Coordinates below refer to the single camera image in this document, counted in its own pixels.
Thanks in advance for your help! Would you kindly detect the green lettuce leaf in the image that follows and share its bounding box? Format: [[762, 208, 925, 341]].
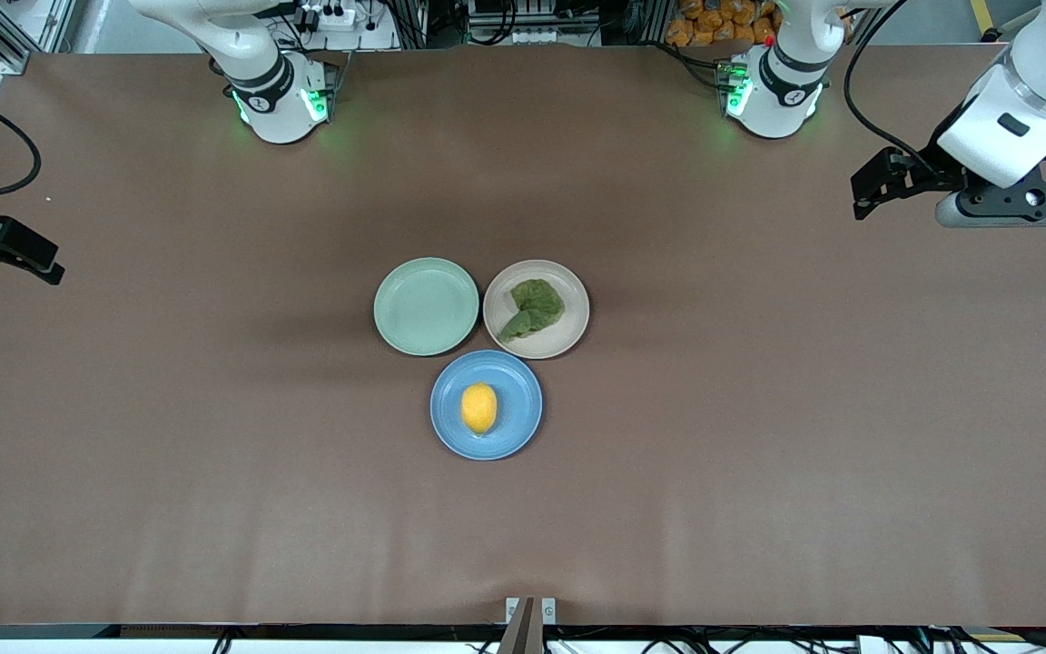
[[498, 279, 567, 343]]

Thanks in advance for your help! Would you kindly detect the yellow lemon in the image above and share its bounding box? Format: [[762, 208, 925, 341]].
[[460, 382, 498, 435]]

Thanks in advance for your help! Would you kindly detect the bag of orange items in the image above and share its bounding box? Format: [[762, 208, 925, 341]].
[[665, 0, 780, 48]]

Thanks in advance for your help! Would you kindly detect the beige plate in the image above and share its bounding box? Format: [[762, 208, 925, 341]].
[[483, 259, 591, 360]]

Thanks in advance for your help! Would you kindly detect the white power strip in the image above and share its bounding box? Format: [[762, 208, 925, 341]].
[[298, 3, 359, 34]]

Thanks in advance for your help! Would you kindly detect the mint green plate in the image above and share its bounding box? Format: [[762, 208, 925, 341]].
[[373, 257, 480, 357]]

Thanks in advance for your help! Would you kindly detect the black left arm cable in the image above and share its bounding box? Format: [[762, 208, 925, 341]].
[[844, 0, 940, 175]]

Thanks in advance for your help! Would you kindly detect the aluminium frame profile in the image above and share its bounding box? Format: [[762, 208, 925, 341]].
[[0, 0, 79, 75]]

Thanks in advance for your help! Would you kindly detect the metal table edge bracket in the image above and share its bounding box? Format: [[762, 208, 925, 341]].
[[505, 597, 558, 628]]

